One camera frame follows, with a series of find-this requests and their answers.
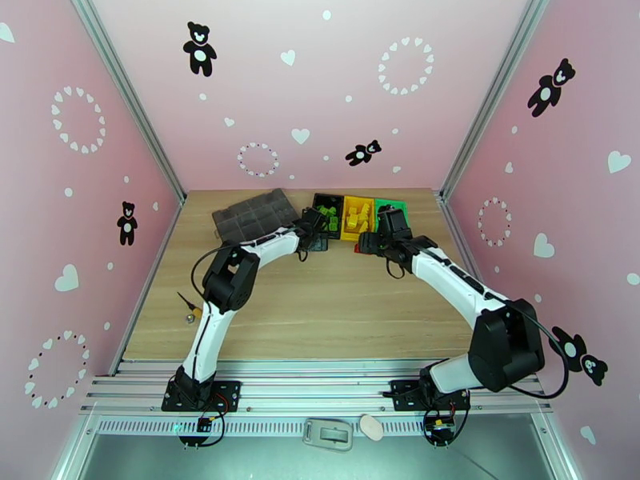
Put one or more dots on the yellow lego brick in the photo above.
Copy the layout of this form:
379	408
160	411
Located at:
366	212
350	227
364	227
351	217

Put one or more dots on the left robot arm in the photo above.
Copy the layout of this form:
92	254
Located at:
227	278

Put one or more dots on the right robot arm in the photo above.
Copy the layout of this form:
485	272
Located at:
507	343

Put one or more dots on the yellow plastic bin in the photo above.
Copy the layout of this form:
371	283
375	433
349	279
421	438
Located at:
350	236

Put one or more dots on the green plastic bin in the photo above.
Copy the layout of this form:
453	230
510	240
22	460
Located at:
395	201

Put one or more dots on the black plastic bin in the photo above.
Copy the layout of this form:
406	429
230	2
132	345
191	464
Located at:
325	197

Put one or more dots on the dark translucent organizer case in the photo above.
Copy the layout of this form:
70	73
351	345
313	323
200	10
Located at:
240	218

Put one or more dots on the small brass connector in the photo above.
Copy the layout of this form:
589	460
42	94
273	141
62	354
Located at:
195	309

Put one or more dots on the small silver metal nut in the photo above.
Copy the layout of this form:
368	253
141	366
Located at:
190	319

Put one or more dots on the beige oval pad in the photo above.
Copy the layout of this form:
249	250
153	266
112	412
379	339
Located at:
371	427

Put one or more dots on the grey metal buckle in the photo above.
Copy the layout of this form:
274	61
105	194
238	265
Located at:
332	434

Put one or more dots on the perforated metal strip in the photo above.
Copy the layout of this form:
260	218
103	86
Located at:
270	427

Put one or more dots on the aluminium side rail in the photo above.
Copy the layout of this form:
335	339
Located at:
461	233
167	233

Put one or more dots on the black bear wall sticker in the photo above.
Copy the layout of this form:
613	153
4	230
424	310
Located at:
200	53
580	351
363	152
127	226
547	93

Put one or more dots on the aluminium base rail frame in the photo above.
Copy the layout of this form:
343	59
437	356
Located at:
310	388

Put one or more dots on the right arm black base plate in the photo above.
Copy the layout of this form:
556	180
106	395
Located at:
402	393

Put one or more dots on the aluminium frame post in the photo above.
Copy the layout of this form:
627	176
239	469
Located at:
127	93
492	93

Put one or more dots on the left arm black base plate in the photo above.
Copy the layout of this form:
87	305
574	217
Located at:
227	393

